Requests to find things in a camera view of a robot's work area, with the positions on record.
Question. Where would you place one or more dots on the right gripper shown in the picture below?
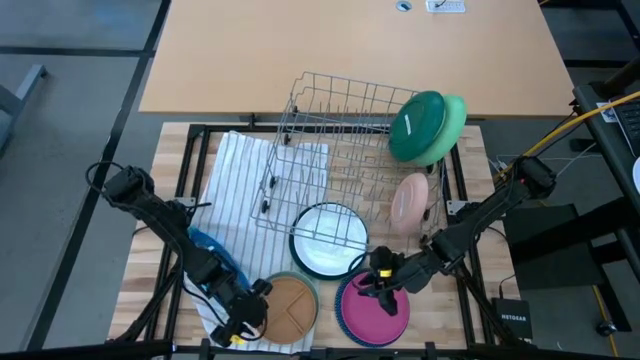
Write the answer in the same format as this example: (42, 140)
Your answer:
(390, 272)

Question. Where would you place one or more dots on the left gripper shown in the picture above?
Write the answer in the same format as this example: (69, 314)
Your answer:
(245, 310)

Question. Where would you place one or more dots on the magenta plate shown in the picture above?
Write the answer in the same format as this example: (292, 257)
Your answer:
(372, 320)

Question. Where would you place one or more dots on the blue patterned plate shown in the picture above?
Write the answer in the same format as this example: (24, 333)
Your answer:
(337, 310)

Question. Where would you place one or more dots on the brown divided plate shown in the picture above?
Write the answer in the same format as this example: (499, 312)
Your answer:
(290, 310)

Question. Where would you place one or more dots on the dark green plain plate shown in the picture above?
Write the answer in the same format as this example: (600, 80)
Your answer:
(291, 242)

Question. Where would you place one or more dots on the pale pink plate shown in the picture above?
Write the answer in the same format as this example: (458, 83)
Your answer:
(410, 202)

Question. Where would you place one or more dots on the dark green labelled plate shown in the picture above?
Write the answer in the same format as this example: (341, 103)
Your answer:
(415, 125)

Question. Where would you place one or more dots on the light green plate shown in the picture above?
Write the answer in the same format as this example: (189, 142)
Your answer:
(452, 125)

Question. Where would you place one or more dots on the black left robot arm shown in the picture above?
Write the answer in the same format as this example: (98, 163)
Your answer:
(165, 220)

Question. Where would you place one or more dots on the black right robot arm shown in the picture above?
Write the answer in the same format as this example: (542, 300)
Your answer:
(490, 210)

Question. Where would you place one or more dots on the blue pouch bag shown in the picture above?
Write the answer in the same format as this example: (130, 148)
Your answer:
(215, 250)

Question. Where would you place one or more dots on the black Netgear router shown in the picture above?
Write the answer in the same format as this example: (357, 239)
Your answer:
(512, 317)

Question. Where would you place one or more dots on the white striped dish towel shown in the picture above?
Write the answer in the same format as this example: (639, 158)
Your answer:
(240, 175)

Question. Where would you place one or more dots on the black caster wheel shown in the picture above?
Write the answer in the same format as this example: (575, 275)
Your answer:
(606, 327)

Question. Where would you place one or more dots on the light wooden desk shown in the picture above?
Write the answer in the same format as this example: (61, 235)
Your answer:
(350, 50)

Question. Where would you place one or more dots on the black side table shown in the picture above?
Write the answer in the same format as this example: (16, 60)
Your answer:
(600, 140)

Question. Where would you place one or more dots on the white desk power outlet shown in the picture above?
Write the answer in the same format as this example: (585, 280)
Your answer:
(445, 6)

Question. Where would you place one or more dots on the black keyboard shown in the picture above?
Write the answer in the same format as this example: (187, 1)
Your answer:
(630, 120)

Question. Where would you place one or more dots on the grey bench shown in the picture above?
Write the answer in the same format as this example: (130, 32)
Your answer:
(20, 90)

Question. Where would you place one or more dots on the black aluminium rig frame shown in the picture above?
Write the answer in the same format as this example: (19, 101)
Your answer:
(230, 128)

